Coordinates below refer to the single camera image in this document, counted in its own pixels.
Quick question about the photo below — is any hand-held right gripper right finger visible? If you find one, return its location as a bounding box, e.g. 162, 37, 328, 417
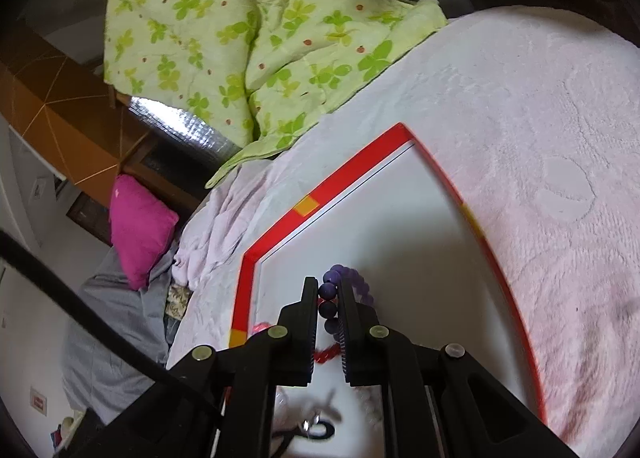
336, 277, 578, 458

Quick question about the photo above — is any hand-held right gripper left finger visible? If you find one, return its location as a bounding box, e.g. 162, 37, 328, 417
60, 276, 321, 458

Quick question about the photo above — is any red bead bracelet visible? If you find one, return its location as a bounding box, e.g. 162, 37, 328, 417
312, 342, 347, 367

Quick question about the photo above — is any purple bead bracelet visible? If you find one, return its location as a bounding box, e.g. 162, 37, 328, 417
317, 264, 375, 339

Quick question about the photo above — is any black hair tie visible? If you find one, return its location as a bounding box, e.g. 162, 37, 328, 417
272, 415, 337, 445

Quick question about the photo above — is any red shallow box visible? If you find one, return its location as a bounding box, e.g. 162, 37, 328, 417
227, 123, 549, 458

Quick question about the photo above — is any small patterned cloth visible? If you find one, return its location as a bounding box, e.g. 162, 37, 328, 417
166, 283, 191, 319

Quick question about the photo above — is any lilac cloth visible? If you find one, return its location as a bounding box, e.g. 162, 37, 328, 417
172, 158, 282, 289

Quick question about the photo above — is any grey blanket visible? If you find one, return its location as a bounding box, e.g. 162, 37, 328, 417
62, 243, 182, 427

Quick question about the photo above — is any pink pillow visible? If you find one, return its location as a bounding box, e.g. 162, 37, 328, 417
109, 174, 180, 291

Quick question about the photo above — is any silver foil panel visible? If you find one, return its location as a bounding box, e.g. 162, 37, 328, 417
127, 94, 242, 169

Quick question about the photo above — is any green floral quilt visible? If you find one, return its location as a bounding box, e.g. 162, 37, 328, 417
104, 0, 449, 189

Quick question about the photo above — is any orange wooden panel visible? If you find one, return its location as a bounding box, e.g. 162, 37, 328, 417
0, 20, 152, 187

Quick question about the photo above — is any black cable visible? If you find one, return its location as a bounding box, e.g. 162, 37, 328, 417
0, 229, 228, 421

